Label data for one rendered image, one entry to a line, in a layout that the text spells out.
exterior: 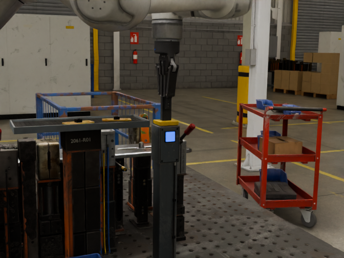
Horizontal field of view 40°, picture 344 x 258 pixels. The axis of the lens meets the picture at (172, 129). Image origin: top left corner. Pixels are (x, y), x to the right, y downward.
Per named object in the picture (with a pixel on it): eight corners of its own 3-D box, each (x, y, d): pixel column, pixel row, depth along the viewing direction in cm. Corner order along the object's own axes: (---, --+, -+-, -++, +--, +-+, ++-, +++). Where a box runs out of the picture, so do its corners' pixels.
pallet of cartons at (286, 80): (315, 94, 1547) (317, 71, 1534) (296, 94, 1512) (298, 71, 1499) (291, 91, 1653) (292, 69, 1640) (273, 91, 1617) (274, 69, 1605)
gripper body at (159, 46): (184, 40, 136) (184, 72, 137) (173, 40, 144) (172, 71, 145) (160, 39, 133) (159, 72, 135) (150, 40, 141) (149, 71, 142)
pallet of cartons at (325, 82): (348, 98, 1423) (351, 52, 1401) (328, 99, 1388) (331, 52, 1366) (320, 94, 1529) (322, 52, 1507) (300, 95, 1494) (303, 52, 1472)
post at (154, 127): (170, 254, 155) (172, 122, 147) (179, 263, 148) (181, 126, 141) (148, 258, 152) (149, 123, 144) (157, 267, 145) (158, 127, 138)
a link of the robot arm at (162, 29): (175, 21, 143) (174, 41, 144) (147, 20, 140) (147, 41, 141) (188, 20, 135) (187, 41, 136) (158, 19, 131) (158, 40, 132)
